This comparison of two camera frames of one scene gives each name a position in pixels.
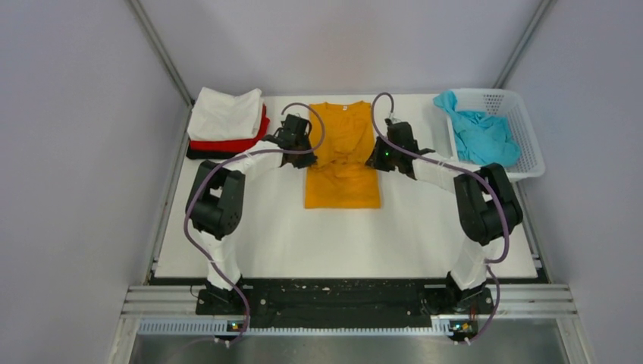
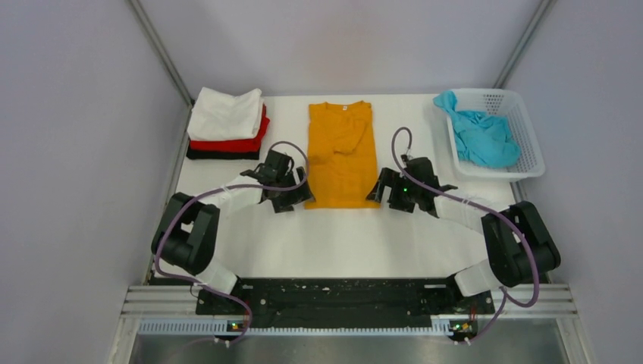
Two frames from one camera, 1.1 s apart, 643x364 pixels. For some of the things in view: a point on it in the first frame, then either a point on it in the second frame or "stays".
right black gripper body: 385,158 → 404,194
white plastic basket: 530,164 stays
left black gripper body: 302,160 → 287,179
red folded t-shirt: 233,143 stays
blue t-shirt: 481,137 stays
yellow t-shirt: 340,177 stays
